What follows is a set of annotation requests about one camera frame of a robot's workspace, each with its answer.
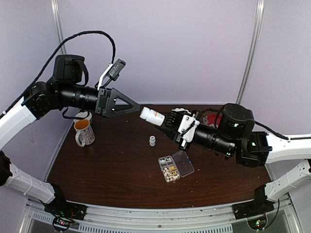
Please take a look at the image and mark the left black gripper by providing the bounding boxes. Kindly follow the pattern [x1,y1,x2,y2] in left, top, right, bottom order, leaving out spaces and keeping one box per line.
[58,82,141,118]

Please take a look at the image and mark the shorter small white bottle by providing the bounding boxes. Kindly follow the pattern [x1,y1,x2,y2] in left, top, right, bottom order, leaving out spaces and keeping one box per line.
[149,135,156,147]

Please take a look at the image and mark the clear plastic pill organizer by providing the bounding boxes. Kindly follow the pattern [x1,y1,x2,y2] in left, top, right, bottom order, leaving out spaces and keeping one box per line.
[158,150,195,181]

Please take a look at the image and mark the taller small white bottle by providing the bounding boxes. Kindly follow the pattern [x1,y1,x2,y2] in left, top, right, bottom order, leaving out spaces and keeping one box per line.
[139,107,165,126]

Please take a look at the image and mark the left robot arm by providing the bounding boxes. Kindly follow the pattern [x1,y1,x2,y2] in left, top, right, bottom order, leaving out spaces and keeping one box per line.
[0,55,140,216]

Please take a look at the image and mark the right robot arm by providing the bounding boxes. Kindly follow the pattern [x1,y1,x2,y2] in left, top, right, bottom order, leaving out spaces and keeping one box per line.
[152,103,311,215]

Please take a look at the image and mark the small white pills in organizer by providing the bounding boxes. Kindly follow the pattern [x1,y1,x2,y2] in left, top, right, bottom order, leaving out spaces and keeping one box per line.
[159,157,172,163]

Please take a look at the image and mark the yellow pills in organizer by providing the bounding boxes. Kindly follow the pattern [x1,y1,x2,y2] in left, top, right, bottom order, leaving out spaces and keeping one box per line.
[169,166,178,174]

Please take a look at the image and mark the beige pills in organizer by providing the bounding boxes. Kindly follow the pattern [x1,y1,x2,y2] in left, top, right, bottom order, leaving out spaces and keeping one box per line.
[166,176,179,183]

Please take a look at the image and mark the white fluted bowl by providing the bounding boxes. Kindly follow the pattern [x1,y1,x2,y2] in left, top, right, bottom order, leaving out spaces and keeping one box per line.
[172,108,191,114]

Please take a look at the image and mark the plain white bowl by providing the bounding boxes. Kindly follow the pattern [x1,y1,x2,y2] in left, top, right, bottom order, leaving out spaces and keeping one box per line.
[73,111,92,122]

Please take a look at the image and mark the red patterned plate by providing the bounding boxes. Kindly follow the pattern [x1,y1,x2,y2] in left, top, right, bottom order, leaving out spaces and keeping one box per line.
[200,112,222,127]

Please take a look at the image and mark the white floral mug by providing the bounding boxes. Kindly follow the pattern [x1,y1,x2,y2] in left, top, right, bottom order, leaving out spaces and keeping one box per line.
[74,119,95,147]

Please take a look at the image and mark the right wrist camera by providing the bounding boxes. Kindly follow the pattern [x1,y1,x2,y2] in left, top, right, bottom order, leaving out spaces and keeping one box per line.
[164,111,200,142]

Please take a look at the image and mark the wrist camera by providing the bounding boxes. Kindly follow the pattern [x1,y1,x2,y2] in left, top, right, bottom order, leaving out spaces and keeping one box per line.
[164,111,200,142]
[95,59,126,90]

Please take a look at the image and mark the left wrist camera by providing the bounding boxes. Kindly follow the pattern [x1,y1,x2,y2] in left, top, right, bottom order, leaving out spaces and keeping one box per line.
[95,59,126,90]

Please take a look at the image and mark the left black braided cable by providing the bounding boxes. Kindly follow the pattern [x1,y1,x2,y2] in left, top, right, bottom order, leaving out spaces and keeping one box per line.
[0,30,116,117]

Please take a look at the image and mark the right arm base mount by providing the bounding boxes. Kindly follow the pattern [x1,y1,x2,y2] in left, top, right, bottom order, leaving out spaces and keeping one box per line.
[232,184,274,231]

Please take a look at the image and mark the front aluminium rail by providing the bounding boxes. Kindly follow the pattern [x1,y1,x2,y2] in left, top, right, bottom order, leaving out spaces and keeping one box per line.
[18,201,300,233]

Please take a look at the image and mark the left aluminium frame post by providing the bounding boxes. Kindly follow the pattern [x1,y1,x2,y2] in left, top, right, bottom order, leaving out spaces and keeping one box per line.
[51,0,64,44]

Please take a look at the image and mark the aluminium frame post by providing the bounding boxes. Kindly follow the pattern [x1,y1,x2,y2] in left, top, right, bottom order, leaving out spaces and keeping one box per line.
[51,0,64,44]
[236,0,265,104]

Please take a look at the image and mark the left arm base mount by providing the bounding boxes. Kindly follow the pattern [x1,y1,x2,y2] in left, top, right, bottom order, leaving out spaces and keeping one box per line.
[42,183,87,232]

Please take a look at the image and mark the right aluminium frame post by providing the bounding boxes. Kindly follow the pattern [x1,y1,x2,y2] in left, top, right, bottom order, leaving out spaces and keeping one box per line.
[236,0,265,104]

